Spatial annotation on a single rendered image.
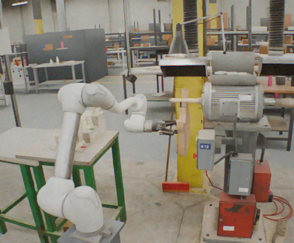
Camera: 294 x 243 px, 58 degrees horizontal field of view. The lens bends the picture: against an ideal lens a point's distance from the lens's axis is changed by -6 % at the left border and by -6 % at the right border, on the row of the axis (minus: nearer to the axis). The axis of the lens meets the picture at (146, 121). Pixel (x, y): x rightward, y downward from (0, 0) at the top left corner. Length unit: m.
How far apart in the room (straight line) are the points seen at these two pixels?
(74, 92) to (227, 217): 1.30
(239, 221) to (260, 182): 0.30
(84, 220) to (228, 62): 1.31
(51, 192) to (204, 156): 0.88
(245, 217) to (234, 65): 1.03
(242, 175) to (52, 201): 1.16
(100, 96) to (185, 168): 1.80
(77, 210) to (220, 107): 1.03
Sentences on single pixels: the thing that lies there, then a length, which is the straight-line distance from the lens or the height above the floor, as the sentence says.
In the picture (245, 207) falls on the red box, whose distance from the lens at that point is 1.98.
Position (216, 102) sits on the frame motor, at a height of 1.27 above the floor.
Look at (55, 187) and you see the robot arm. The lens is 1.57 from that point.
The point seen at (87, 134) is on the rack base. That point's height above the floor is 1.01.
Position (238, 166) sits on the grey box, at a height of 0.88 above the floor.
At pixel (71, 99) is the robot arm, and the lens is 1.59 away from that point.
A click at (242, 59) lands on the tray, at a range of 1.92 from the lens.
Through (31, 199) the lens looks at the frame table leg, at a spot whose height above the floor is 0.54.
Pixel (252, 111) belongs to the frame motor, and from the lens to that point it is 1.80.
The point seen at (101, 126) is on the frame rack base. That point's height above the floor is 1.00.
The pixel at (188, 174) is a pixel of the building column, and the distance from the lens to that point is 3.12.
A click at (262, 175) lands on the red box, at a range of 1.99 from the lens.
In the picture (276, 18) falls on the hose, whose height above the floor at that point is 1.78.
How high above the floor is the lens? 1.73
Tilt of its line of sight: 18 degrees down
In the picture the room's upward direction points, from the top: 3 degrees counter-clockwise
